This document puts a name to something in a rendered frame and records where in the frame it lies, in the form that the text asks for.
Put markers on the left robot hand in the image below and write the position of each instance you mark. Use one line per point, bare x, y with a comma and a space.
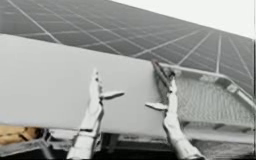
94, 110

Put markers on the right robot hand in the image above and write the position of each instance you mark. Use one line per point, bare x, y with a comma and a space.
171, 113

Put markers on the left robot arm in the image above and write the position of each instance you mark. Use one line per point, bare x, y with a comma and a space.
85, 145

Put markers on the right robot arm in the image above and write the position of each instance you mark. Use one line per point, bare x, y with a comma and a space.
185, 146

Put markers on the grey mesh tray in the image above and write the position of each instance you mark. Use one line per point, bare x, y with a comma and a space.
210, 100

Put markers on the grey cart with brown box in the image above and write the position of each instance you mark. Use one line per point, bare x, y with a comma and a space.
43, 83

